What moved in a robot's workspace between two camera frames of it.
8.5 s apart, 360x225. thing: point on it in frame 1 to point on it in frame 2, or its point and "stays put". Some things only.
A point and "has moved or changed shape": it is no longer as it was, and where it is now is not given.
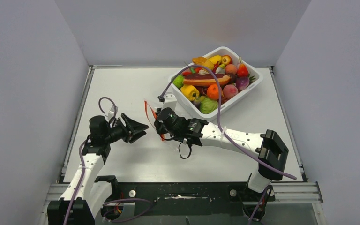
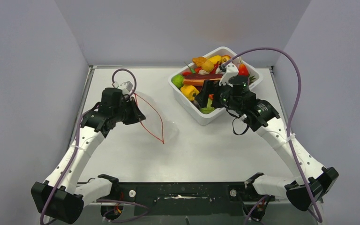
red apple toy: [226, 60] stays put
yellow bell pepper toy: [190, 92] stays put
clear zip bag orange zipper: [152, 116] has moved or changed shape
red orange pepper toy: [243, 71] stays put
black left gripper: [132, 125] to [137, 115]
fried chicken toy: [199, 60] stays put
